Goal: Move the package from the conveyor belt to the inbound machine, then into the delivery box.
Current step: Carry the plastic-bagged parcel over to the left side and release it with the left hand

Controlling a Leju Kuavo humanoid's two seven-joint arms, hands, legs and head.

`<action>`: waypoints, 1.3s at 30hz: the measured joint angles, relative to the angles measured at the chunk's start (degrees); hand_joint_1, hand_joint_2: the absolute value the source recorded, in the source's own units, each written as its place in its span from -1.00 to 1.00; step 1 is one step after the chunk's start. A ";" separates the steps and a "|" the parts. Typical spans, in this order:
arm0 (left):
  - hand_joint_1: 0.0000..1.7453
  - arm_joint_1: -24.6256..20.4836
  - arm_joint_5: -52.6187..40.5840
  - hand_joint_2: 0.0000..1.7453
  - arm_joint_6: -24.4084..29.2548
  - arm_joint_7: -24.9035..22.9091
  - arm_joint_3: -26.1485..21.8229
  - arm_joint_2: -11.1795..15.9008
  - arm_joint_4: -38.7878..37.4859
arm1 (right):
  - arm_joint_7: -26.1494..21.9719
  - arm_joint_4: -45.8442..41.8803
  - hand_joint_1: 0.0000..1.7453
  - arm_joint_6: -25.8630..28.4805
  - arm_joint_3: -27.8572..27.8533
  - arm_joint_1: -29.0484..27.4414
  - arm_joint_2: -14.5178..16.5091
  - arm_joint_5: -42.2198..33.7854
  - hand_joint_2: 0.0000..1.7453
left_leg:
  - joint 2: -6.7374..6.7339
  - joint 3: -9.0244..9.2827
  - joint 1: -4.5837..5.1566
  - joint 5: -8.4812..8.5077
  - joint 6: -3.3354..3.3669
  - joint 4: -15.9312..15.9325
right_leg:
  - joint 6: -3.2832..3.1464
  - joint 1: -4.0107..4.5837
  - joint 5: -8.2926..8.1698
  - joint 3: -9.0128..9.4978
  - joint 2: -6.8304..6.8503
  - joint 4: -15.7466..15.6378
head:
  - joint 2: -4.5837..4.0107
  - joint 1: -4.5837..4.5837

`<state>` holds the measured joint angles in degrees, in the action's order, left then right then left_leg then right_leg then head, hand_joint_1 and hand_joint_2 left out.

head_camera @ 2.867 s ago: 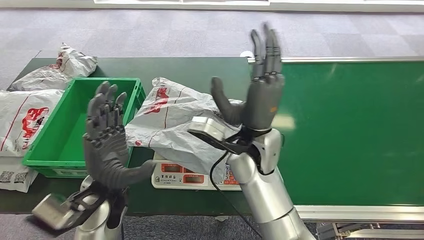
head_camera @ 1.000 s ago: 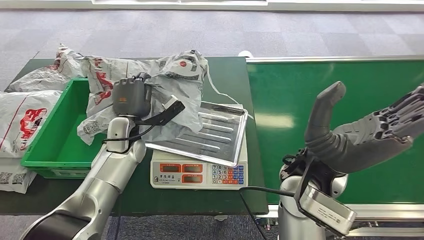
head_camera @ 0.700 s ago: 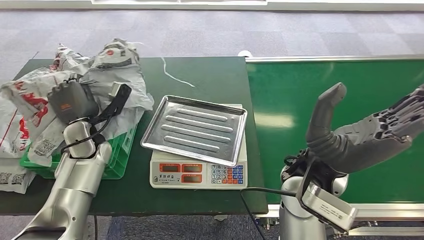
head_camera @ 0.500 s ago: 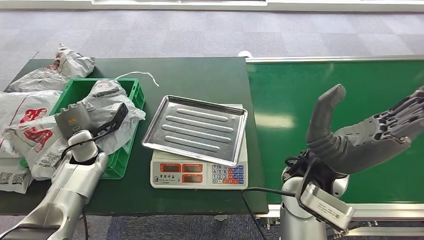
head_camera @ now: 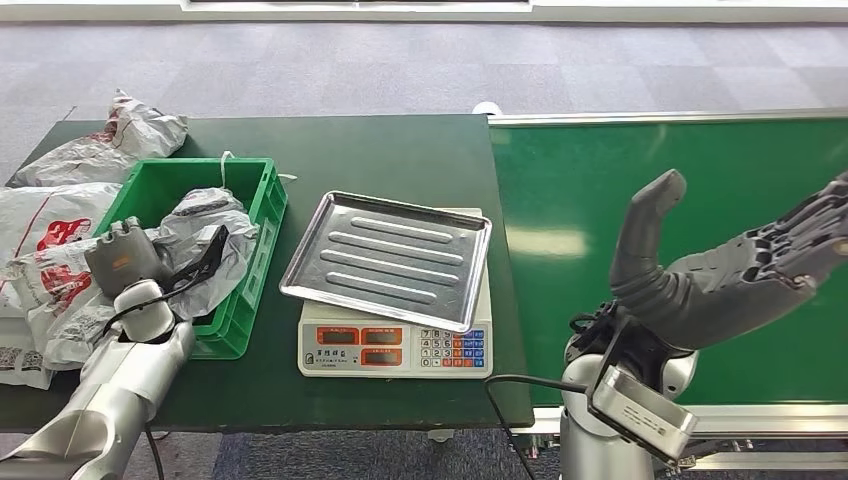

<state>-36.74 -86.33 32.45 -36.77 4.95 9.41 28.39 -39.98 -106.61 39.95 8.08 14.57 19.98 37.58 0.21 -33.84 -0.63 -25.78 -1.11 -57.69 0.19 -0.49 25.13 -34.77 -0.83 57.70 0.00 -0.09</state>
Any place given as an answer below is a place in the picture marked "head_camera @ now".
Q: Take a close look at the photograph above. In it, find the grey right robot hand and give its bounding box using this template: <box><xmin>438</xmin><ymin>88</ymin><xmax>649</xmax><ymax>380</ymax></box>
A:
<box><xmin>609</xmin><ymin>168</ymin><xmax>848</xmax><ymax>353</ymax></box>

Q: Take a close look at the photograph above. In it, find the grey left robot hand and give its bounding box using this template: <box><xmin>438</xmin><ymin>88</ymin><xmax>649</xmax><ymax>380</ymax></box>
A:
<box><xmin>84</xmin><ymin>217</ymin><xmax>176</xmax><ymax>299</ymax></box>

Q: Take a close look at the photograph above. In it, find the white mailer package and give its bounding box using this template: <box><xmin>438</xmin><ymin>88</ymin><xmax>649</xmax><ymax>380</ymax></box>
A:
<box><xmin>7</xmin><ymin>89</ymin><xmax>190</xmax><ymax>189</ymax></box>
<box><xmin>6</xmin><ymin>150</ymin><xmax>299</xmax><ymax>372</ymax></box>

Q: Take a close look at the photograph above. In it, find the green conveyor belt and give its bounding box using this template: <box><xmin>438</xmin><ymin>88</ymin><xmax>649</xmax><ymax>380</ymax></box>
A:
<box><xmin>490</xmin><ymin>119</ymin><xmax>848</xmax><ymax>407</ymax></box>

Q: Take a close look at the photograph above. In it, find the large white red-print mailer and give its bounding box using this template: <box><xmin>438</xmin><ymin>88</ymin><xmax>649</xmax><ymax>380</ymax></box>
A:
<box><xmin>0</xmin><ymin>182</ymin><xmax>123</xmax><ymax>319</ymax></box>

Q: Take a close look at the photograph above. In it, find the green plastic crate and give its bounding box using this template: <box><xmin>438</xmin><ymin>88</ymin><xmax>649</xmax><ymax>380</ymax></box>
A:
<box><xmin>92</xmin><ymin>156</ymin><xmax>290</xmax><ymax>362</ymax></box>

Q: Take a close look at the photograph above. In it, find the white mailer with QR codes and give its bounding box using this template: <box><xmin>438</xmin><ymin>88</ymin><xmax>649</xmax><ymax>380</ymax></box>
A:
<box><xmin>0</xmin><ymin>316</ymin><xmax>56</xmax><ymax>391</ymax></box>

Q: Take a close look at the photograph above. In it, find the steel scale tray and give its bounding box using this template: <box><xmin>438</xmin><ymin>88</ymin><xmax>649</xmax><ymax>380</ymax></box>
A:
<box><xmin>278</xmin><ymin>190</ymin><xmax>494</xmax><ymax>335</ymax></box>

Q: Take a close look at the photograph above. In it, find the white electronic scale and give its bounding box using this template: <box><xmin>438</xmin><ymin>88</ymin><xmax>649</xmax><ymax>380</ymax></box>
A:
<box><xmin>297</xmin><ymin>207</ymin><xmax>496</xmax><ymax>380</ymax></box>

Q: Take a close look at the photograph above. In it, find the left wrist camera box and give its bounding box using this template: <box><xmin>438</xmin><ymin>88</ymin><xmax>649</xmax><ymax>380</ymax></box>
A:
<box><xmin>190</xmin><ymin>224</ymin><xmax>231</xmax><ymax>281</ymax></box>

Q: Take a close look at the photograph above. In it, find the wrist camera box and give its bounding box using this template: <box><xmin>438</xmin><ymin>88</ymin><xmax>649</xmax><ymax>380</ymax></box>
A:
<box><xmin>190</xmin><ymin>224</ymin><xmax>231</xmax><ymax>281</ymax></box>
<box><xmin>587</xmin><ymin>365</ymin><xmax>699</xmax><ymax>466</ymax></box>

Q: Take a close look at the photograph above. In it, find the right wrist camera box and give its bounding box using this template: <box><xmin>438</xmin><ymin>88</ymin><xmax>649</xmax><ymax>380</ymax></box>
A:
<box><xmin>587</xmin><ymin>365</ymin><xmax>699</xmax><ymax>466</ymax></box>

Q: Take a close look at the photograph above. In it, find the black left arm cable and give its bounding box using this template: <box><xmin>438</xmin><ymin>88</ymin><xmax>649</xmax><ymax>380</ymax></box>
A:
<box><xmin>101</xmin><ymin>270</ymin><xmax>201</xmax><ymax>480</ymax></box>

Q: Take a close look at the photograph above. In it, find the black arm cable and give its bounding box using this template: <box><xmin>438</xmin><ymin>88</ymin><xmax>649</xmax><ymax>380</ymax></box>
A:
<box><xmin>101</xmin><ymin>270</ymin><xmax>201</xmax><ymax>480</ymax></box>
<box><xmin>484</xmin><ymin>374</ymin><xmax>592</xmax><ymax>480</ymax></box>

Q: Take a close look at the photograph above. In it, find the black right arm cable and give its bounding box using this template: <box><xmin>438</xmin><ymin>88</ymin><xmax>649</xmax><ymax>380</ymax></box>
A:
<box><xmin>484</xmin><ymin>374</ymin><xmax>592</xmax><ymax>480</ymax></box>

